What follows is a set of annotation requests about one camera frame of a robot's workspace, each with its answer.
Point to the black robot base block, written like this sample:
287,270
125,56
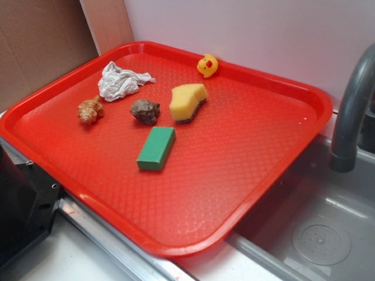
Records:
29,200

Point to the green rectangular sponge block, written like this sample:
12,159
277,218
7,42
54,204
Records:
156,148

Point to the yellow sponge with dark pad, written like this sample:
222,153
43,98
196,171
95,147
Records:
186,99

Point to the red plastic tray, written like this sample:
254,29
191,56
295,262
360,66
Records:
250,129

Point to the dark brown rock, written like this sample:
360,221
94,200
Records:
145,111

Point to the yellow rubber duck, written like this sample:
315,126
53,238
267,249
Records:
208,65

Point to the crumpled white paper tissue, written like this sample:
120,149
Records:
117,82

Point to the brown spiral seashell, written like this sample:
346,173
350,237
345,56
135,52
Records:
90,110

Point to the grey plastic sink basin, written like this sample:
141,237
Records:
314,223

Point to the grey curved faucet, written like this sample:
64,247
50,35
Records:
354,127

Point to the brown cardboard panel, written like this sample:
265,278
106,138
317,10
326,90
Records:
41,41

